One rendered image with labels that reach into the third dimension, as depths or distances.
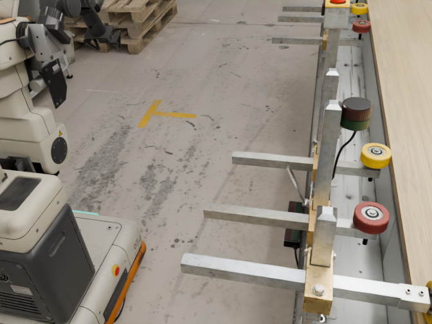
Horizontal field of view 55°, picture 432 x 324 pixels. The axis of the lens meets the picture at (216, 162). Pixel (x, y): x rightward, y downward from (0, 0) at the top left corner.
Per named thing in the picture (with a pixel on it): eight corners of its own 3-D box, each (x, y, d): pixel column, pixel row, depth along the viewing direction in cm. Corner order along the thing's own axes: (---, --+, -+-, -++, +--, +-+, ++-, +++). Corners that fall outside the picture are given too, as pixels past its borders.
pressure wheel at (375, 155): (371, 193, 118) (379, 161, 111) (350, 179, 123) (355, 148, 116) (389, 181, 121) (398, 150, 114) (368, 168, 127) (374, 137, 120)
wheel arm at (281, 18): (277, 23, 224) (278, 15, 221) (278, 21, 226) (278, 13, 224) (361, 25, 214) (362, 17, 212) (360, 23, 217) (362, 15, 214)
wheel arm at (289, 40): (271, 45, 206) (272, 36, 203) (272, 42, 208) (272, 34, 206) (362, 48, 196) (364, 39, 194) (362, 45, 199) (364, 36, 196)
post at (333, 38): (314, 146, 153) (326, 27, 125) (314, 139, 157) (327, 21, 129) (326, 148, 152) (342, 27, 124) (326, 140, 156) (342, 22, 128)
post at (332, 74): (310, 204, 137) (325, 72, 107) (311, 197, 139) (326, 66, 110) (321, 206, 136) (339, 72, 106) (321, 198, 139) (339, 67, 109)
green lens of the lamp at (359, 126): (339, 130, 87) (341, 121, 85) (339, 114, 91) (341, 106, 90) (369, 132, 85) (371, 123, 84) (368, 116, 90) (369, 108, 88)
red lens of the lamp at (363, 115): (341, 119, 85) (342, 110, 84) (341, 105, 90) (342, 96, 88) (371, 121, 84) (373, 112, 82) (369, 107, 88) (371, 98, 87)
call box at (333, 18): (322, 31, 125) (324, 5, 120) (323, 22, 130) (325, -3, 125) (346, 31, 123) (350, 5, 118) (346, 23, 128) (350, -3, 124)
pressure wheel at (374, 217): (348, 253, 102) (355, 221, 95) (348, 229, 108) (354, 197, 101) (382, 258, 100) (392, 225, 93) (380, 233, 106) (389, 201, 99)
